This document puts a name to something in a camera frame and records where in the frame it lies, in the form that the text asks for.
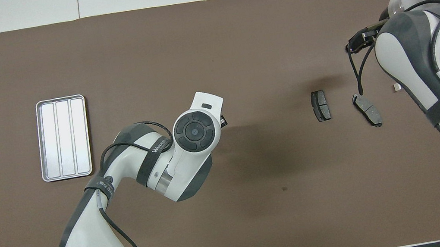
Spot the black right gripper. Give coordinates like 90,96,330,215
344,25,384,55

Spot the silver metal tray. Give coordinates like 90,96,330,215
31,94,96,183

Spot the curved dark brake pad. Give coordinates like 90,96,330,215
351,91,383,130

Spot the rectangular dark brake pad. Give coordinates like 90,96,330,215
310,89,332,123

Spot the brown table mat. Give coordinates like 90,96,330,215
0,0,440,247

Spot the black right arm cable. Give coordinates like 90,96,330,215
341,0,440,97

